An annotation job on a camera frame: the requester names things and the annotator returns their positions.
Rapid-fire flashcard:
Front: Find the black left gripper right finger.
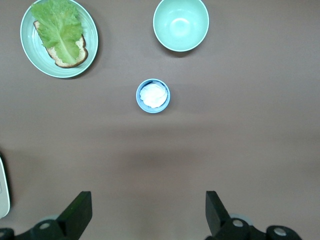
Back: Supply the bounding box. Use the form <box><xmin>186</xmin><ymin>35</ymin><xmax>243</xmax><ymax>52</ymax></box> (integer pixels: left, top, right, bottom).
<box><xmin>205</xmin><ymin>190</ymin><xmax>301</xmax><ymax>240</ymax></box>

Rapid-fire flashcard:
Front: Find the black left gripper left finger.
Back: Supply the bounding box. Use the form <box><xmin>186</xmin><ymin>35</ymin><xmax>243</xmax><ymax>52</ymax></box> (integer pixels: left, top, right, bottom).
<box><xmin>0</xmin><ymin>191</ymin><xmax>93</xmax><ymax>240</ymax></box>

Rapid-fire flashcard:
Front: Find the blue cup holding white paper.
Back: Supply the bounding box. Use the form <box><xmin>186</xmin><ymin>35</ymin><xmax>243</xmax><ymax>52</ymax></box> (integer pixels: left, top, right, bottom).
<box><xmin>135</xmin><ymin>78</ymin><xmax>171</xmax><ymax>114</ymax></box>

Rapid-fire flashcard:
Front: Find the cream toaster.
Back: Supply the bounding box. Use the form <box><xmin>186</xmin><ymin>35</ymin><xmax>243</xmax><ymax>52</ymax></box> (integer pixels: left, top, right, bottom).
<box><xmin>0</xmin><ymin>152</ymin><xmax>11</xmax><ymax>220</ymax></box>

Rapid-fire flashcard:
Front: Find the toasted bread slice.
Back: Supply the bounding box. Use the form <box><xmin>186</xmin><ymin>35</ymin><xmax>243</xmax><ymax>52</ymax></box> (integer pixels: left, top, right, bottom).
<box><xmin>32</xmin><ymin>20</ymin><xmax>89</xmax><ymax>69</ymax></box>

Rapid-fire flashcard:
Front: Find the mint green plate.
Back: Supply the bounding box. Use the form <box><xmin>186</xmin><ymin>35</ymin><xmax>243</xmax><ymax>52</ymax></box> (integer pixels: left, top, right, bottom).
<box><xmin>19</xmin><ymin>0</ymin><xmax>99</xmax><ymax>79</ymax></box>

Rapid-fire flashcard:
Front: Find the green lettuce leaf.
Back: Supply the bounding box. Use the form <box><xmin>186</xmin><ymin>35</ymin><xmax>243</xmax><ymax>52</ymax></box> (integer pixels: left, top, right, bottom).
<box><xmin>30</xmin><ymin>0</ymin><xmax>83</xmax><ymax>65</ymax></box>

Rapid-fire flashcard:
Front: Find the mint green bowl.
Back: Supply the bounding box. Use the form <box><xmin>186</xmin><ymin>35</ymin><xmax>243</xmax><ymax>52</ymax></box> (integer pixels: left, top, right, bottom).
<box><xmin>152</xmin><ymin>0</ymin><xmax>210</xmax><ymax>53</ymax></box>

